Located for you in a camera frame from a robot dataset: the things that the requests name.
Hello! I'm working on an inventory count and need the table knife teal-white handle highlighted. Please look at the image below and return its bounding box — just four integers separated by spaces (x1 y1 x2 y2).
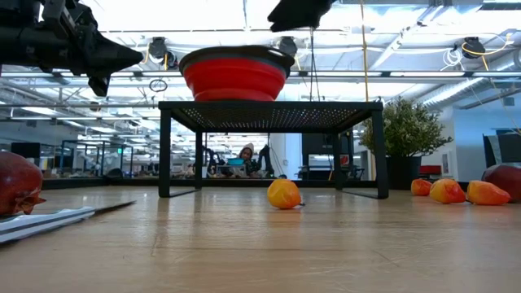
0 199 138 245

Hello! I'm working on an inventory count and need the black aluminium rig frame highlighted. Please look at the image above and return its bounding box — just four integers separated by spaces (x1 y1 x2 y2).
40 177 387 189

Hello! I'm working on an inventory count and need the person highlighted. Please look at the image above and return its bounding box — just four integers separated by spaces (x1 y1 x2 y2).
238 142 256 177

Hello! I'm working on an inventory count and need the black ceiling cord reel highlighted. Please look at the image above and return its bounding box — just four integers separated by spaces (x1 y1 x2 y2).
462 36 488 60
278 35 300 58
147 36 180 71

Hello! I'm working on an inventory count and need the yellow hanging cable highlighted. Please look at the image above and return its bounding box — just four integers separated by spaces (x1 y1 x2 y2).
359 0 370 103

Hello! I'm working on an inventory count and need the black hanging cable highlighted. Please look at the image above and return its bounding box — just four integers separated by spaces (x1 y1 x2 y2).
308 26 322 103

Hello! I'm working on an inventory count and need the small orange pepper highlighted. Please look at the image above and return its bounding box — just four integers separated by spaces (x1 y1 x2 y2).
466 179 512 206
428 177 467 204
409 178 433 197
266 178 305 211

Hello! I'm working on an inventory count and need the black background monitor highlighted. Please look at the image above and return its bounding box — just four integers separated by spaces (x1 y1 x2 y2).
11 142 42 160

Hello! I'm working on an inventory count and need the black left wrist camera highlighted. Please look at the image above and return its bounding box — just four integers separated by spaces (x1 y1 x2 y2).
40 0 97 40

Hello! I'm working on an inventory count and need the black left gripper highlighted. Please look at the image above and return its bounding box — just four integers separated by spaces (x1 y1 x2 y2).
50 28 144 98

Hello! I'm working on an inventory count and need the potted green artificial plant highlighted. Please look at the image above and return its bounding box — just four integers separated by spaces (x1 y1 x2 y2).
358 96 453 191

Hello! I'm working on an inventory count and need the black perforated metal shelf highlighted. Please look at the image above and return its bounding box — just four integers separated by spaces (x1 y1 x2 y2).
157 100 390 200

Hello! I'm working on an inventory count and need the red collapsible bowl grey rim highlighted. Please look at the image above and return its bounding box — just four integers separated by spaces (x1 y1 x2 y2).
178 44 296 103

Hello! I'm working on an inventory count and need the dark background screen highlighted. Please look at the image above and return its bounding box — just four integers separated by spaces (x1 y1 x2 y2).
482 132 521 164

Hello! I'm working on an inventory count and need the dark red pomegranate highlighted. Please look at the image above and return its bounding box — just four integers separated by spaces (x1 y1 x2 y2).
0 151 46 216
481 164 521 203

